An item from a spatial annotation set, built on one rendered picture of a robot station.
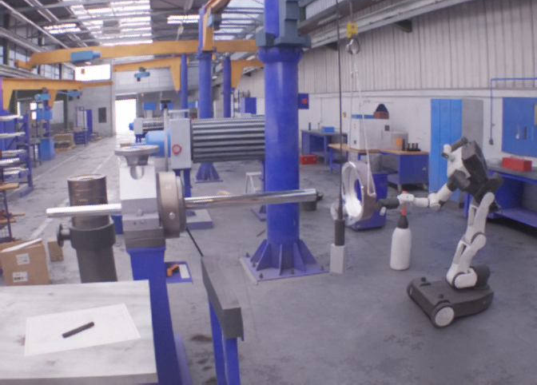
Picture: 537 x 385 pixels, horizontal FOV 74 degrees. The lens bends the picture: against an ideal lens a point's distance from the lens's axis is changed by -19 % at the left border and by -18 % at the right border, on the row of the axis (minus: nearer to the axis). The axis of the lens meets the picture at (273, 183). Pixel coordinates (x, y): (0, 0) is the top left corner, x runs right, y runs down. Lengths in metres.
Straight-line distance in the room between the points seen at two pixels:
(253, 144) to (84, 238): 3.11
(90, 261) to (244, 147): 2.98
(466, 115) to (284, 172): 3.82
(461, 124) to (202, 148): 3.99
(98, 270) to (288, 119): 2.21
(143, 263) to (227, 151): 4.00
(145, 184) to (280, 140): 2.05
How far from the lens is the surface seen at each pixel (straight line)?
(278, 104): 3.99
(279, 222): 4.14
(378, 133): 9.14
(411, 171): 8.28
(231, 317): 1.67
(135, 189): 2.19
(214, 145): 5.89
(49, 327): 1.64
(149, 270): 2.15
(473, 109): 7.13
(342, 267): 1.86
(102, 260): 3.84
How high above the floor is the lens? 1.61
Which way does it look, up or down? 10 degrees down
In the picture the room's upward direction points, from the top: 1 degrees counter-clockwise
